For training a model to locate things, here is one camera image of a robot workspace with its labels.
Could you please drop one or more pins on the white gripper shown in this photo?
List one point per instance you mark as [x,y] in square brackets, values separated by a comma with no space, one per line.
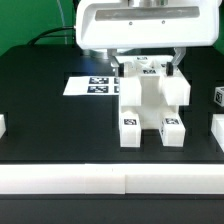
[123,24]

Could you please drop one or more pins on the white chair seat part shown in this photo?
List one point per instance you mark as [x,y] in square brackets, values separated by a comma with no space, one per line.
[151,113]

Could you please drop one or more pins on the white chair back part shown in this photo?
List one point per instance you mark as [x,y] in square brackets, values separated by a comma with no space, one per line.
[175,88]

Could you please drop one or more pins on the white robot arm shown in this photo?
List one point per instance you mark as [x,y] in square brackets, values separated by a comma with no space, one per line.
[100,52]

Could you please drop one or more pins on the white tagged cube right edge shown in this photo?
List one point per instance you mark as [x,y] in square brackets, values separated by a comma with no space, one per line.
[219,96]

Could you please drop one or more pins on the white block right edge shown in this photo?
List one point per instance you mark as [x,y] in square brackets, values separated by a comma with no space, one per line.
[217,128]

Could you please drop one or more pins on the white block edge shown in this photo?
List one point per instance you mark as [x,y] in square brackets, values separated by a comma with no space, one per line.
[2,125]
[217,128]

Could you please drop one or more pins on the white block left edge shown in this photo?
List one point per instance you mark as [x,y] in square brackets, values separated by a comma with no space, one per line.
[2,125]

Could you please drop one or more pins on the white front rail wall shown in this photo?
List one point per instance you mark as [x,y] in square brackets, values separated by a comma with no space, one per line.
[112,179]

